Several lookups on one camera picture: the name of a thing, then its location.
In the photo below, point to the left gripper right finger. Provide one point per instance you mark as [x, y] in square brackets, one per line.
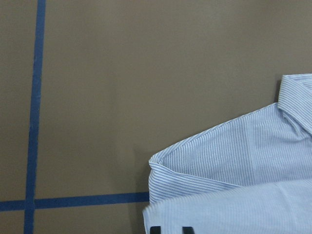
[188, 230]

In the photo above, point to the light blue striped shirt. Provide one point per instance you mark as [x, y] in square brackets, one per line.
[249, 175]

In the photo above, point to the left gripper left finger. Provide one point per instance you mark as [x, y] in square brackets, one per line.
[155, 230]

